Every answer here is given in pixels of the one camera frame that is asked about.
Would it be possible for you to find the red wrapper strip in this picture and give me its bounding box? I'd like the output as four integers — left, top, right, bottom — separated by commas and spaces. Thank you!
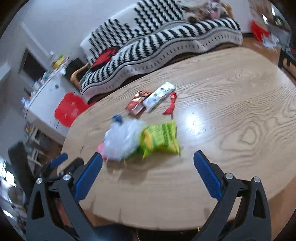
162, 92, 178, 115

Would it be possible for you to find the red cushion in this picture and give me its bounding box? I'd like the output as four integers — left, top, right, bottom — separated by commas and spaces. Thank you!
90, 46, 119, 71

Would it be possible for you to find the green snack bag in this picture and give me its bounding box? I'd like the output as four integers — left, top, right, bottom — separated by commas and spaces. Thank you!
136, 121, 181, 160

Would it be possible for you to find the yellow green box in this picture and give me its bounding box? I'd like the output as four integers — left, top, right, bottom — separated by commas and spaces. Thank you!
52, 55, 65, 69

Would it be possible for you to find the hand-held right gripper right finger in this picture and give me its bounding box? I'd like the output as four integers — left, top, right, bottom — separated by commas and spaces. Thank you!
193, 150, 272, 241

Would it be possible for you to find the black box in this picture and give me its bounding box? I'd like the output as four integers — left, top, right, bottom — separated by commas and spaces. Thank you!
66, 58, 87, 82

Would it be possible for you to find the small pink item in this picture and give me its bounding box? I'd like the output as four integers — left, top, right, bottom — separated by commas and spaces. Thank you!
97, 142, 107, 161

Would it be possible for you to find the red cigarette pack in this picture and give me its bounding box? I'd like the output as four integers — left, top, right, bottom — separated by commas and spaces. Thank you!
125, 90, 152, 116

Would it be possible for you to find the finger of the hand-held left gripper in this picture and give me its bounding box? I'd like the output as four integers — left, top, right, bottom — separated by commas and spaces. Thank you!
41, 152, 69, 179
58, 158, 84, 176

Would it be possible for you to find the wooden sofa armrest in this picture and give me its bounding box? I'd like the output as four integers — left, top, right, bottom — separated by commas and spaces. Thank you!
70, 62, 90, 90

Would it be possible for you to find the white shelf rack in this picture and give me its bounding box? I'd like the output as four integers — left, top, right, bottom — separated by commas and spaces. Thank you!
23, 122, 48, 168

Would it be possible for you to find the red plastic stool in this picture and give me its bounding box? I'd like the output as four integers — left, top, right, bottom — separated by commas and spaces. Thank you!
55, 92, 96, 127

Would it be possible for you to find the white cabinet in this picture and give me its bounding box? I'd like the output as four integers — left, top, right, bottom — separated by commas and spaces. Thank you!
23, 74, 91, 145

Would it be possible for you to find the black side table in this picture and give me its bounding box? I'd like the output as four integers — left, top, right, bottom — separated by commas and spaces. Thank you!
278, 45, 296, 78

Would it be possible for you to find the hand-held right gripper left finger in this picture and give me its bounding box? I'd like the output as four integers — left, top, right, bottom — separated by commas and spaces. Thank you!
26, 152, 103, 241

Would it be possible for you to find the silvery white patterned packet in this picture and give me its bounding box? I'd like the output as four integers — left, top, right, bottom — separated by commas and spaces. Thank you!
142, 82, 175, 113

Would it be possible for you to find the patterned cloth pile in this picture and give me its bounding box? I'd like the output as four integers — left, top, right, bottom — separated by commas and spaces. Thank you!
179, 0, 233, 24

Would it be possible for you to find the clear plastic bag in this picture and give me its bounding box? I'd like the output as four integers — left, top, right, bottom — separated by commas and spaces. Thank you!
102, 115, 146, 162

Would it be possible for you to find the red bag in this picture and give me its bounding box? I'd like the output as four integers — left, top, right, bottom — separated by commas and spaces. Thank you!
251, 20, 270, 42

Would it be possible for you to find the black white striped blanket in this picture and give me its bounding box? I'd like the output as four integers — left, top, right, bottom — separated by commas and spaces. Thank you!
80, 0, 243, 103

